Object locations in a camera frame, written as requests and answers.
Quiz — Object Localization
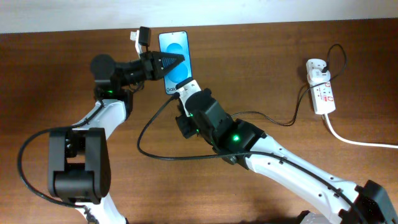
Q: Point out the blue Galaxy smartphone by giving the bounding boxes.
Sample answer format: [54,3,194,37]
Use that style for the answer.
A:
[157,30,193,95]

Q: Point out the black charging cable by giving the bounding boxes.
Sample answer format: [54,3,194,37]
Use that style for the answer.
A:
[230,43,347,127]

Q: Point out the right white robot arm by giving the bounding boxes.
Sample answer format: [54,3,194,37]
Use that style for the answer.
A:
[177,88,397,223]

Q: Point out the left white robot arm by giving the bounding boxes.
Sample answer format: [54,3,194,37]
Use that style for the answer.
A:
[47,27,185,223]

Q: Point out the white USB charger plug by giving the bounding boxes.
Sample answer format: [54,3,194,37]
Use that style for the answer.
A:
[306,58,331,86]

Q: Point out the white power strip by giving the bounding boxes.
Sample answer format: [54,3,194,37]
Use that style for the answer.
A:
[309,80,336,115]

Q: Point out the white power strip cord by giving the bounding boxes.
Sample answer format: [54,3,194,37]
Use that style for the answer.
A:
[323,113,398,149]

